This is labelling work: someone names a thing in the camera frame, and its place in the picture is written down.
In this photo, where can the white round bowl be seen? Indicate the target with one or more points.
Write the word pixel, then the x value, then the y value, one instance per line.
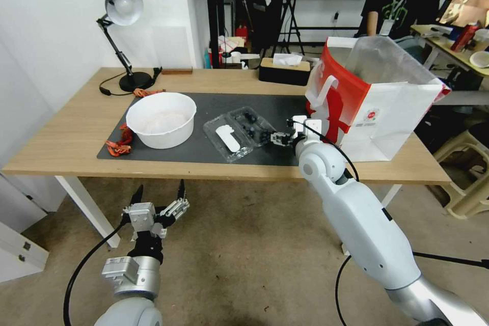
pixel 162 119

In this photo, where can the black tripod stand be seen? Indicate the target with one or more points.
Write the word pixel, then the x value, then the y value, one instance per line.
pixel 291 16

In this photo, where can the person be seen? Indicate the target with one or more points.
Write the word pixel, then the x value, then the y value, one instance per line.
pixel 405 1

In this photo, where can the black metal shelf frame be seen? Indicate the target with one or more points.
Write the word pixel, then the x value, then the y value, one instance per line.
pixel 217 12

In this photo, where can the pale wooden side table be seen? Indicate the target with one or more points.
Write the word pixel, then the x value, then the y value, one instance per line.
pixel 439 41

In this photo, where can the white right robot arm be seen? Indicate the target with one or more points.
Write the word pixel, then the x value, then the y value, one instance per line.
pixel 366 223

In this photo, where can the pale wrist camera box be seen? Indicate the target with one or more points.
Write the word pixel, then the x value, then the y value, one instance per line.
pixel 142 217
pixel 299 119

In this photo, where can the white flat plastic piece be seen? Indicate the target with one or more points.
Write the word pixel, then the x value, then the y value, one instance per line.
pixel 227 138

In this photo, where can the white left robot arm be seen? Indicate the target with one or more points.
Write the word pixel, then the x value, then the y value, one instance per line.
pixel 133 276

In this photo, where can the clear plastic takeout container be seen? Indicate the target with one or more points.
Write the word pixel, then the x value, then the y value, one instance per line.
pixel 238 137

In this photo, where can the red canister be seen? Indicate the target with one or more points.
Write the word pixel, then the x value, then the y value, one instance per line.
pixel 241 32

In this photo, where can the white tissue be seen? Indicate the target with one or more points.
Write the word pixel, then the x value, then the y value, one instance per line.
pixel 287 59

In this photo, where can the black desk lamp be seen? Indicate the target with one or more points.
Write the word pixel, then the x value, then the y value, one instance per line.
pixel 124 5

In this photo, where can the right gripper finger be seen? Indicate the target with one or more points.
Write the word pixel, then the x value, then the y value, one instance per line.
pixel 285 143
pixel 278 135

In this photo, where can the wooden table white legs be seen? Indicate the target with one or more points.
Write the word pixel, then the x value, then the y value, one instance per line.
pixel 76 119

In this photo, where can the black desk mat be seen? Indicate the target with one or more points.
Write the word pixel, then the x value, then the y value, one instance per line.
pixel 198 156

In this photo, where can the white paper bowl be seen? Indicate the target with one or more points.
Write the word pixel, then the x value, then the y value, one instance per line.
pixel 480 59

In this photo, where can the black tripod leg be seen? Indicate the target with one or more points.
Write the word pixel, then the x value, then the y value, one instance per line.
pixel 451 259

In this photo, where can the white cabinet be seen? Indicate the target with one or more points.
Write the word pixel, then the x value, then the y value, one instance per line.
pixel 23 242

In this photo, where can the white cup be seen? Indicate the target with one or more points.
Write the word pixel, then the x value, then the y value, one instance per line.
pixel 235 55

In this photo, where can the red bottle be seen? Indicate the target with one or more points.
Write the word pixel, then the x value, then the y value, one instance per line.
pixel 464 37

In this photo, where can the black tissue box wooden lid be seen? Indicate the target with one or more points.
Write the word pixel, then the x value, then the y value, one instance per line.
pixel 282 74

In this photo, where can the teal bottle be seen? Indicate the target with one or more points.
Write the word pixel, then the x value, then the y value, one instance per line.
pixel 207 58

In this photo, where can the red white takeout bag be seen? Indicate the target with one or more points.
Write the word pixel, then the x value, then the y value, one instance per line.
pixel 378 119

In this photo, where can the beige plastic stool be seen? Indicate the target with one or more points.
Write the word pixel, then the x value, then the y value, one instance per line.
pixel 468 184

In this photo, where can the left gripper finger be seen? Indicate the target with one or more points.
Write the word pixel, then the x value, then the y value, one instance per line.
pixel 137 194
pixel 176 207

